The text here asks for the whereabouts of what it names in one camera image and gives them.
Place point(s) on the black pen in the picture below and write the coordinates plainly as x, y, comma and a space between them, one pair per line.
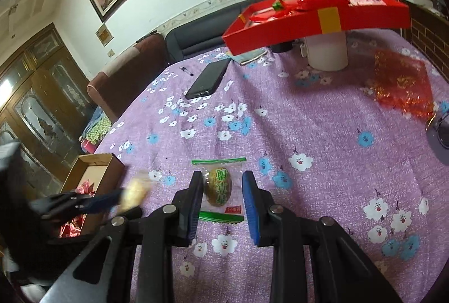
187, 71

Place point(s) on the pale notebook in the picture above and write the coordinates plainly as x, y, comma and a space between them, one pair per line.
250, 55

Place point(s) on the red gift box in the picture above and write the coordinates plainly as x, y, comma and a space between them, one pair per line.
315, 20

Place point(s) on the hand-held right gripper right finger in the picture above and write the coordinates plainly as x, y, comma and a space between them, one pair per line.
249, 211

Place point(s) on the dark wooden cabinet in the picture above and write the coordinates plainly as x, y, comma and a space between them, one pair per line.
42, 96

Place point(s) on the purple floral tablecloth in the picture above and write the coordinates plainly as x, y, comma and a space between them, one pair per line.
315, 148

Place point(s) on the yellow wall plaque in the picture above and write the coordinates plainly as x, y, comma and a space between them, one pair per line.
104, 34

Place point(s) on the yellow snack packet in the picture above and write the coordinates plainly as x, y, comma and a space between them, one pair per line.
135, 194

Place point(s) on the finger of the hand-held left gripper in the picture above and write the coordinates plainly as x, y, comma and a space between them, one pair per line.
101, 201

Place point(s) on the cardboard box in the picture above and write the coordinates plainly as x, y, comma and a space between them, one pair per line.
101, 166

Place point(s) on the black cup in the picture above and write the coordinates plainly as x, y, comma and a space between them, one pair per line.
281, 46

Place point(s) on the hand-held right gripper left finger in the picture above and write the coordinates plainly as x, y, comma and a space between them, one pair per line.
195, 211

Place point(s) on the black sofa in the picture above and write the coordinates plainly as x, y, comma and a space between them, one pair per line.
196, 34

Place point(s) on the green pastry packet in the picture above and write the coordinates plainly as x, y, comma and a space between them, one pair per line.
219, 190

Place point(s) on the eyeglasses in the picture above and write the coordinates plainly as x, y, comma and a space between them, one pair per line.
438, 124

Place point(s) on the wall switch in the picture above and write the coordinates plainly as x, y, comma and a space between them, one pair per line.
111, 53

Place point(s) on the black smartphone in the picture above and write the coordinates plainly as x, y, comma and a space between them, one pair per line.
207, 80

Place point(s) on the brown armchair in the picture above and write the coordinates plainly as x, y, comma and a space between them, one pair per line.
129, 75

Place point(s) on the blue floral blanket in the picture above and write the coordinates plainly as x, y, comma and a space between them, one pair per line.
96, 126

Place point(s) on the white cylindrical container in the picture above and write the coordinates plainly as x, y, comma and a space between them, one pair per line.
328, 50

